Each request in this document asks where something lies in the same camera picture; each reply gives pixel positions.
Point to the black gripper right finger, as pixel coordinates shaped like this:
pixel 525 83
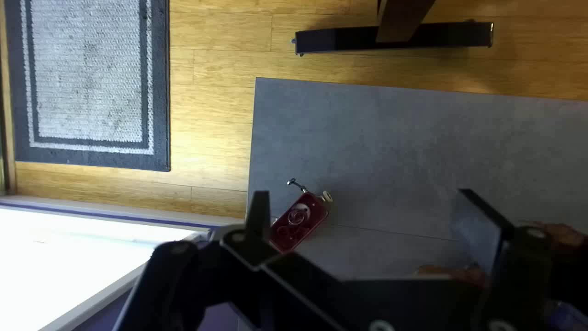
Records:
pixel 523 269

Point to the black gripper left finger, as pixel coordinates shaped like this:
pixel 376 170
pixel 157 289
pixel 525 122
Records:
pixel 258 221

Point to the red toy wagon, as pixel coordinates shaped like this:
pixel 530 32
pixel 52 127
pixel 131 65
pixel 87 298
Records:
pixel 299 221

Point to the grey concrete-look cabinet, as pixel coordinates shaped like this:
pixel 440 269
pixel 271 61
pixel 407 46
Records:
pixel 392 159

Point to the black metal base bar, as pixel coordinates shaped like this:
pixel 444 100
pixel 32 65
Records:
pixel 343 37

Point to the grey bordered floor rug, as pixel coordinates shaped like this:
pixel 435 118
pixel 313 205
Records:
pixel 89 76

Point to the brown wooden post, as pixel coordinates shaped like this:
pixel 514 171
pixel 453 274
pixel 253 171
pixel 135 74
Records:
pixel 403 19

